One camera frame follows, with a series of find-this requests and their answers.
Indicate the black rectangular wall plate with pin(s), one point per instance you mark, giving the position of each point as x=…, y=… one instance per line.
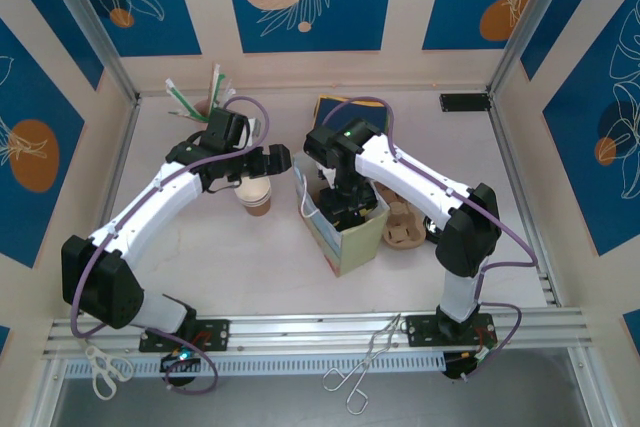
x=464, y=102

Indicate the right controller board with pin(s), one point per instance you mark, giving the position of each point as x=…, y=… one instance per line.
x=462, y=367

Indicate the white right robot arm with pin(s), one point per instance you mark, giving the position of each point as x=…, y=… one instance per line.
x=415, y=179

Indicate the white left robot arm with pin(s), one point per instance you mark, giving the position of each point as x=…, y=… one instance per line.
x=150, y=202

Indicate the left controller board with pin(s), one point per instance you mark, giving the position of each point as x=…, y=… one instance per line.
x=182, y=359

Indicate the aluminium frame post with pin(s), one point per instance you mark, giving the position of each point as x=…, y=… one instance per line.
x=85, y=17
x=530, y=12

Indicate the brown pulp cup carrier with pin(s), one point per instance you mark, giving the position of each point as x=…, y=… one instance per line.
x=402, y=234

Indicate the dark blue paper napkin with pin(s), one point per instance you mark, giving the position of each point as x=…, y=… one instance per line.
x=367, y=114

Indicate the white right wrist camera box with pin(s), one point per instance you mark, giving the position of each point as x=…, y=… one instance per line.
x=327, y=178

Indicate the brown paper cup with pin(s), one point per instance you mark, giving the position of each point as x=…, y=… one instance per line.
x=257, y=204

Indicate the paper wrapped green straw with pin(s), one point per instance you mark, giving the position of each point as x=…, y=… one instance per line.
x=182, y=113
x=215, y=87
x=227, y=93
x=187, y=101

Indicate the black plastic cup lid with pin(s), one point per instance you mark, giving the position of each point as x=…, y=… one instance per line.
x=431, y=232

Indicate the controller board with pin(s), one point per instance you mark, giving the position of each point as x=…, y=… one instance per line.
x=182, y=359
x=462, y=367

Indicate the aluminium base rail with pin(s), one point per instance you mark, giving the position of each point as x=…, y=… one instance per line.
x=310, y=334

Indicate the pink straw holder cup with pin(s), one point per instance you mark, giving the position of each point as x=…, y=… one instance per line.
x=202, y=108

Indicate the green paper gift bag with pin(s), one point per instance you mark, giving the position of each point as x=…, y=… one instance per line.
x=360, y=247

